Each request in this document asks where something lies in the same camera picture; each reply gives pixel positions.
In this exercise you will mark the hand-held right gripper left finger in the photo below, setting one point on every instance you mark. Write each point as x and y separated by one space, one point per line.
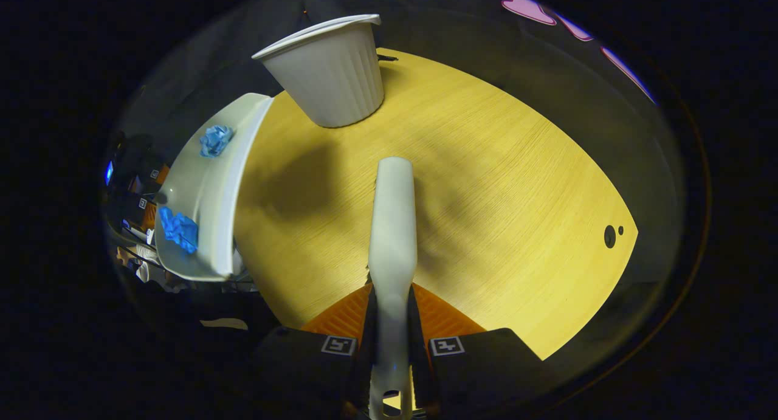
304 371

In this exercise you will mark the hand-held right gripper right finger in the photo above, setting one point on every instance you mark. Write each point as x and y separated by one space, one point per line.
486 371

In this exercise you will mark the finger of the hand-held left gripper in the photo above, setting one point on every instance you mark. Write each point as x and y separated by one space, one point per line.
157 174
146 210

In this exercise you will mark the dark blue wrapper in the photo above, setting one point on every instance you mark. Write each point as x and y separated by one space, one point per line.
179 228

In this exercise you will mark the white plastic dustpan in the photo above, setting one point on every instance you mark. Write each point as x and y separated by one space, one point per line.
206 189

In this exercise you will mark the light blue paper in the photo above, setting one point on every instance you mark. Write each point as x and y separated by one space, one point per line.
216 140

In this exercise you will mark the small white broom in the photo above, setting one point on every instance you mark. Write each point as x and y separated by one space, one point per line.
392 225

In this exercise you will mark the grey ribbed garbage bin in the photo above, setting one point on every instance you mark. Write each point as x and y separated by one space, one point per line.
334 79

